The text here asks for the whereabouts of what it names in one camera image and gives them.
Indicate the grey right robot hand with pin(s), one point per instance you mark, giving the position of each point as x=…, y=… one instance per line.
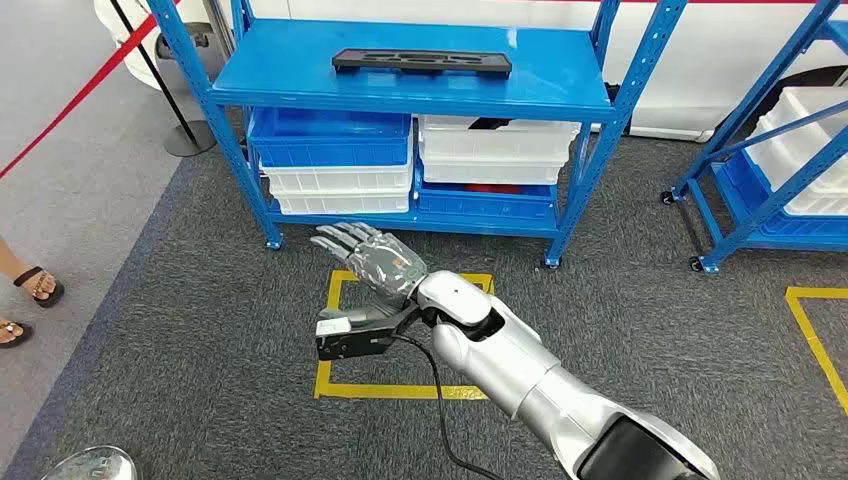
x=381, y=268

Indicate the black plastic slotted part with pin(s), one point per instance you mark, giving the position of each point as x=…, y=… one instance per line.
x=490, y=64

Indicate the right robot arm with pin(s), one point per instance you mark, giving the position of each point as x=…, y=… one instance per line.
x=517, y=358

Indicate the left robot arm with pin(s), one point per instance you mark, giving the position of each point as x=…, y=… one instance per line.
x=93, y=465

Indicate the blue metal shelf rack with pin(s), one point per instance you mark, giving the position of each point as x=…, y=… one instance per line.
x=298, y=66
x=750, y=104

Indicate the white plastic bin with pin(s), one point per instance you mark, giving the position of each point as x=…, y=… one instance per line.
x=338, y=180
x=338, y=202
x=828, y=199
x=811, y=106
x=497, y=142
x=490, y=173

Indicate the blue plastic bin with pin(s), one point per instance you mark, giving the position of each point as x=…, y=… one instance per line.
x=795, y=228
x=331, y=149
x=484, y=204

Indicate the red item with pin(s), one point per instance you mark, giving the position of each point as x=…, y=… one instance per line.
x=493, y=189

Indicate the small black item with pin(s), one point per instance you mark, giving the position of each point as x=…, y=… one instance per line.
x=490, y=123

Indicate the red barrier belt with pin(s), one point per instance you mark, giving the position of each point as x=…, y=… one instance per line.
x=79, y=95

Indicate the person's left foot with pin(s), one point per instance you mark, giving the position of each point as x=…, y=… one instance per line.
x=30, y=281

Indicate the person's foot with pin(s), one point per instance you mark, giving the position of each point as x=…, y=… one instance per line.
x=30, y=281
x=8, y=330

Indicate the person's right foot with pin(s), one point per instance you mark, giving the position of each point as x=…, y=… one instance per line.
x=8, y=330

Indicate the white car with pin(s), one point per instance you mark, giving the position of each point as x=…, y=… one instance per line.
x=715, y=60

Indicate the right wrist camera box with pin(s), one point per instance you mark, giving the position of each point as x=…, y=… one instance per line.
x=351, y=338

